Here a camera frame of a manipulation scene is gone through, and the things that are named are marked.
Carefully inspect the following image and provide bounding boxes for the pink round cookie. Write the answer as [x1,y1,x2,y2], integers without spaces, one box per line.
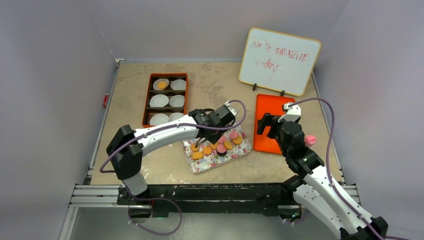
[218,135,228,145]
[228,130,239,140]

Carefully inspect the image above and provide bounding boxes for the round orange cookie top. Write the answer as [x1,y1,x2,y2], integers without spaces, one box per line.
[157,81,168,90]

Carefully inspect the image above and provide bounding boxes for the round orange cookie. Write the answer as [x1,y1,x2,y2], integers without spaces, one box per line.
[157,81,168,90]
[190,143,200,153]

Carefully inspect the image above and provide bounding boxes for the metal serving tongs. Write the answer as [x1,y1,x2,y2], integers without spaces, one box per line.
[195,138,207,148]

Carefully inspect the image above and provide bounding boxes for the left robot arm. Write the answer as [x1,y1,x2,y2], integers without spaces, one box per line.
[106,104,237,205]

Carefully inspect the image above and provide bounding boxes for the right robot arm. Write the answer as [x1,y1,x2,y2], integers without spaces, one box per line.
[256,113,388,240]

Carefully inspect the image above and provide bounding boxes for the orange box lid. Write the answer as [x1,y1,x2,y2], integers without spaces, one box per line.
[253,94,295,155]

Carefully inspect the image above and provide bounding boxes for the pink eraser cap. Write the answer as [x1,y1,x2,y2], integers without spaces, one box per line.
[304,135,317,147]

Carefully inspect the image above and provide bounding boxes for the black round cookie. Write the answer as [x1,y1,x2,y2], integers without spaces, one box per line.
[217,151,227,157]

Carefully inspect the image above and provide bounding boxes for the floral serving tray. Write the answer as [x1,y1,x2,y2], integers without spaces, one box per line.
[181,125,253,174]

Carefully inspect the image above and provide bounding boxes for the square orange biscuit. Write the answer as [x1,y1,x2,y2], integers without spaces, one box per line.
[191,151,204,161]

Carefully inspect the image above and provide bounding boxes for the white paper cup middle right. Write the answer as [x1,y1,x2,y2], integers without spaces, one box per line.
[169,94,185,108]

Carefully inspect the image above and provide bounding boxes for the white paper cup back right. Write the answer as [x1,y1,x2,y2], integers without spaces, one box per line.
[170,78,187,91]

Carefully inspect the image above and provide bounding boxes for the orange cookie box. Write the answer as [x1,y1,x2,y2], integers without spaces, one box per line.
[142,73,189,128]

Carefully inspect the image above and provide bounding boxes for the white dry-erase board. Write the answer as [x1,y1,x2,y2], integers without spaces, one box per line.
[238,27,322,97]

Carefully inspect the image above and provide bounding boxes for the white paper cup front left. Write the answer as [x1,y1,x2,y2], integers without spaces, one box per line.
[149,113,169,126]

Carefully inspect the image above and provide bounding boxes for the white paper cup middle left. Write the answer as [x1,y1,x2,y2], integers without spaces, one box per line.
[149,94,169,108]

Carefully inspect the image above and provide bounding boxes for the white paper cup back left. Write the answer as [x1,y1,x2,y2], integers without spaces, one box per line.
[152,78,169,91]

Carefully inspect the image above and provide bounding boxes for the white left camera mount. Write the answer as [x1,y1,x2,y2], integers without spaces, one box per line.
[224,101,238,116]

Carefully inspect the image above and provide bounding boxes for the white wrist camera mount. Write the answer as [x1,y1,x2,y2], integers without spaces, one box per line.
[277,102,302,123]

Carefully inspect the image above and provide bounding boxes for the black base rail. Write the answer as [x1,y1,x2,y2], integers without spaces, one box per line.
[117,176,303,220]

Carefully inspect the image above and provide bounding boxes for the red wall clip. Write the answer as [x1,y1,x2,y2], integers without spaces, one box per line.
[102,93,110,108]

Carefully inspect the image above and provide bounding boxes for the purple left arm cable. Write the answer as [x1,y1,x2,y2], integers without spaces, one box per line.
[99,99,248,237]

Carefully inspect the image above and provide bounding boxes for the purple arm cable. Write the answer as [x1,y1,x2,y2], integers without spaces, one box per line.
[99,99,248,237]
[288,97,412,240]

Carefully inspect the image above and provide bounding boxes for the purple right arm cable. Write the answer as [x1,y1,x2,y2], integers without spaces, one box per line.
[288,97,412,240]

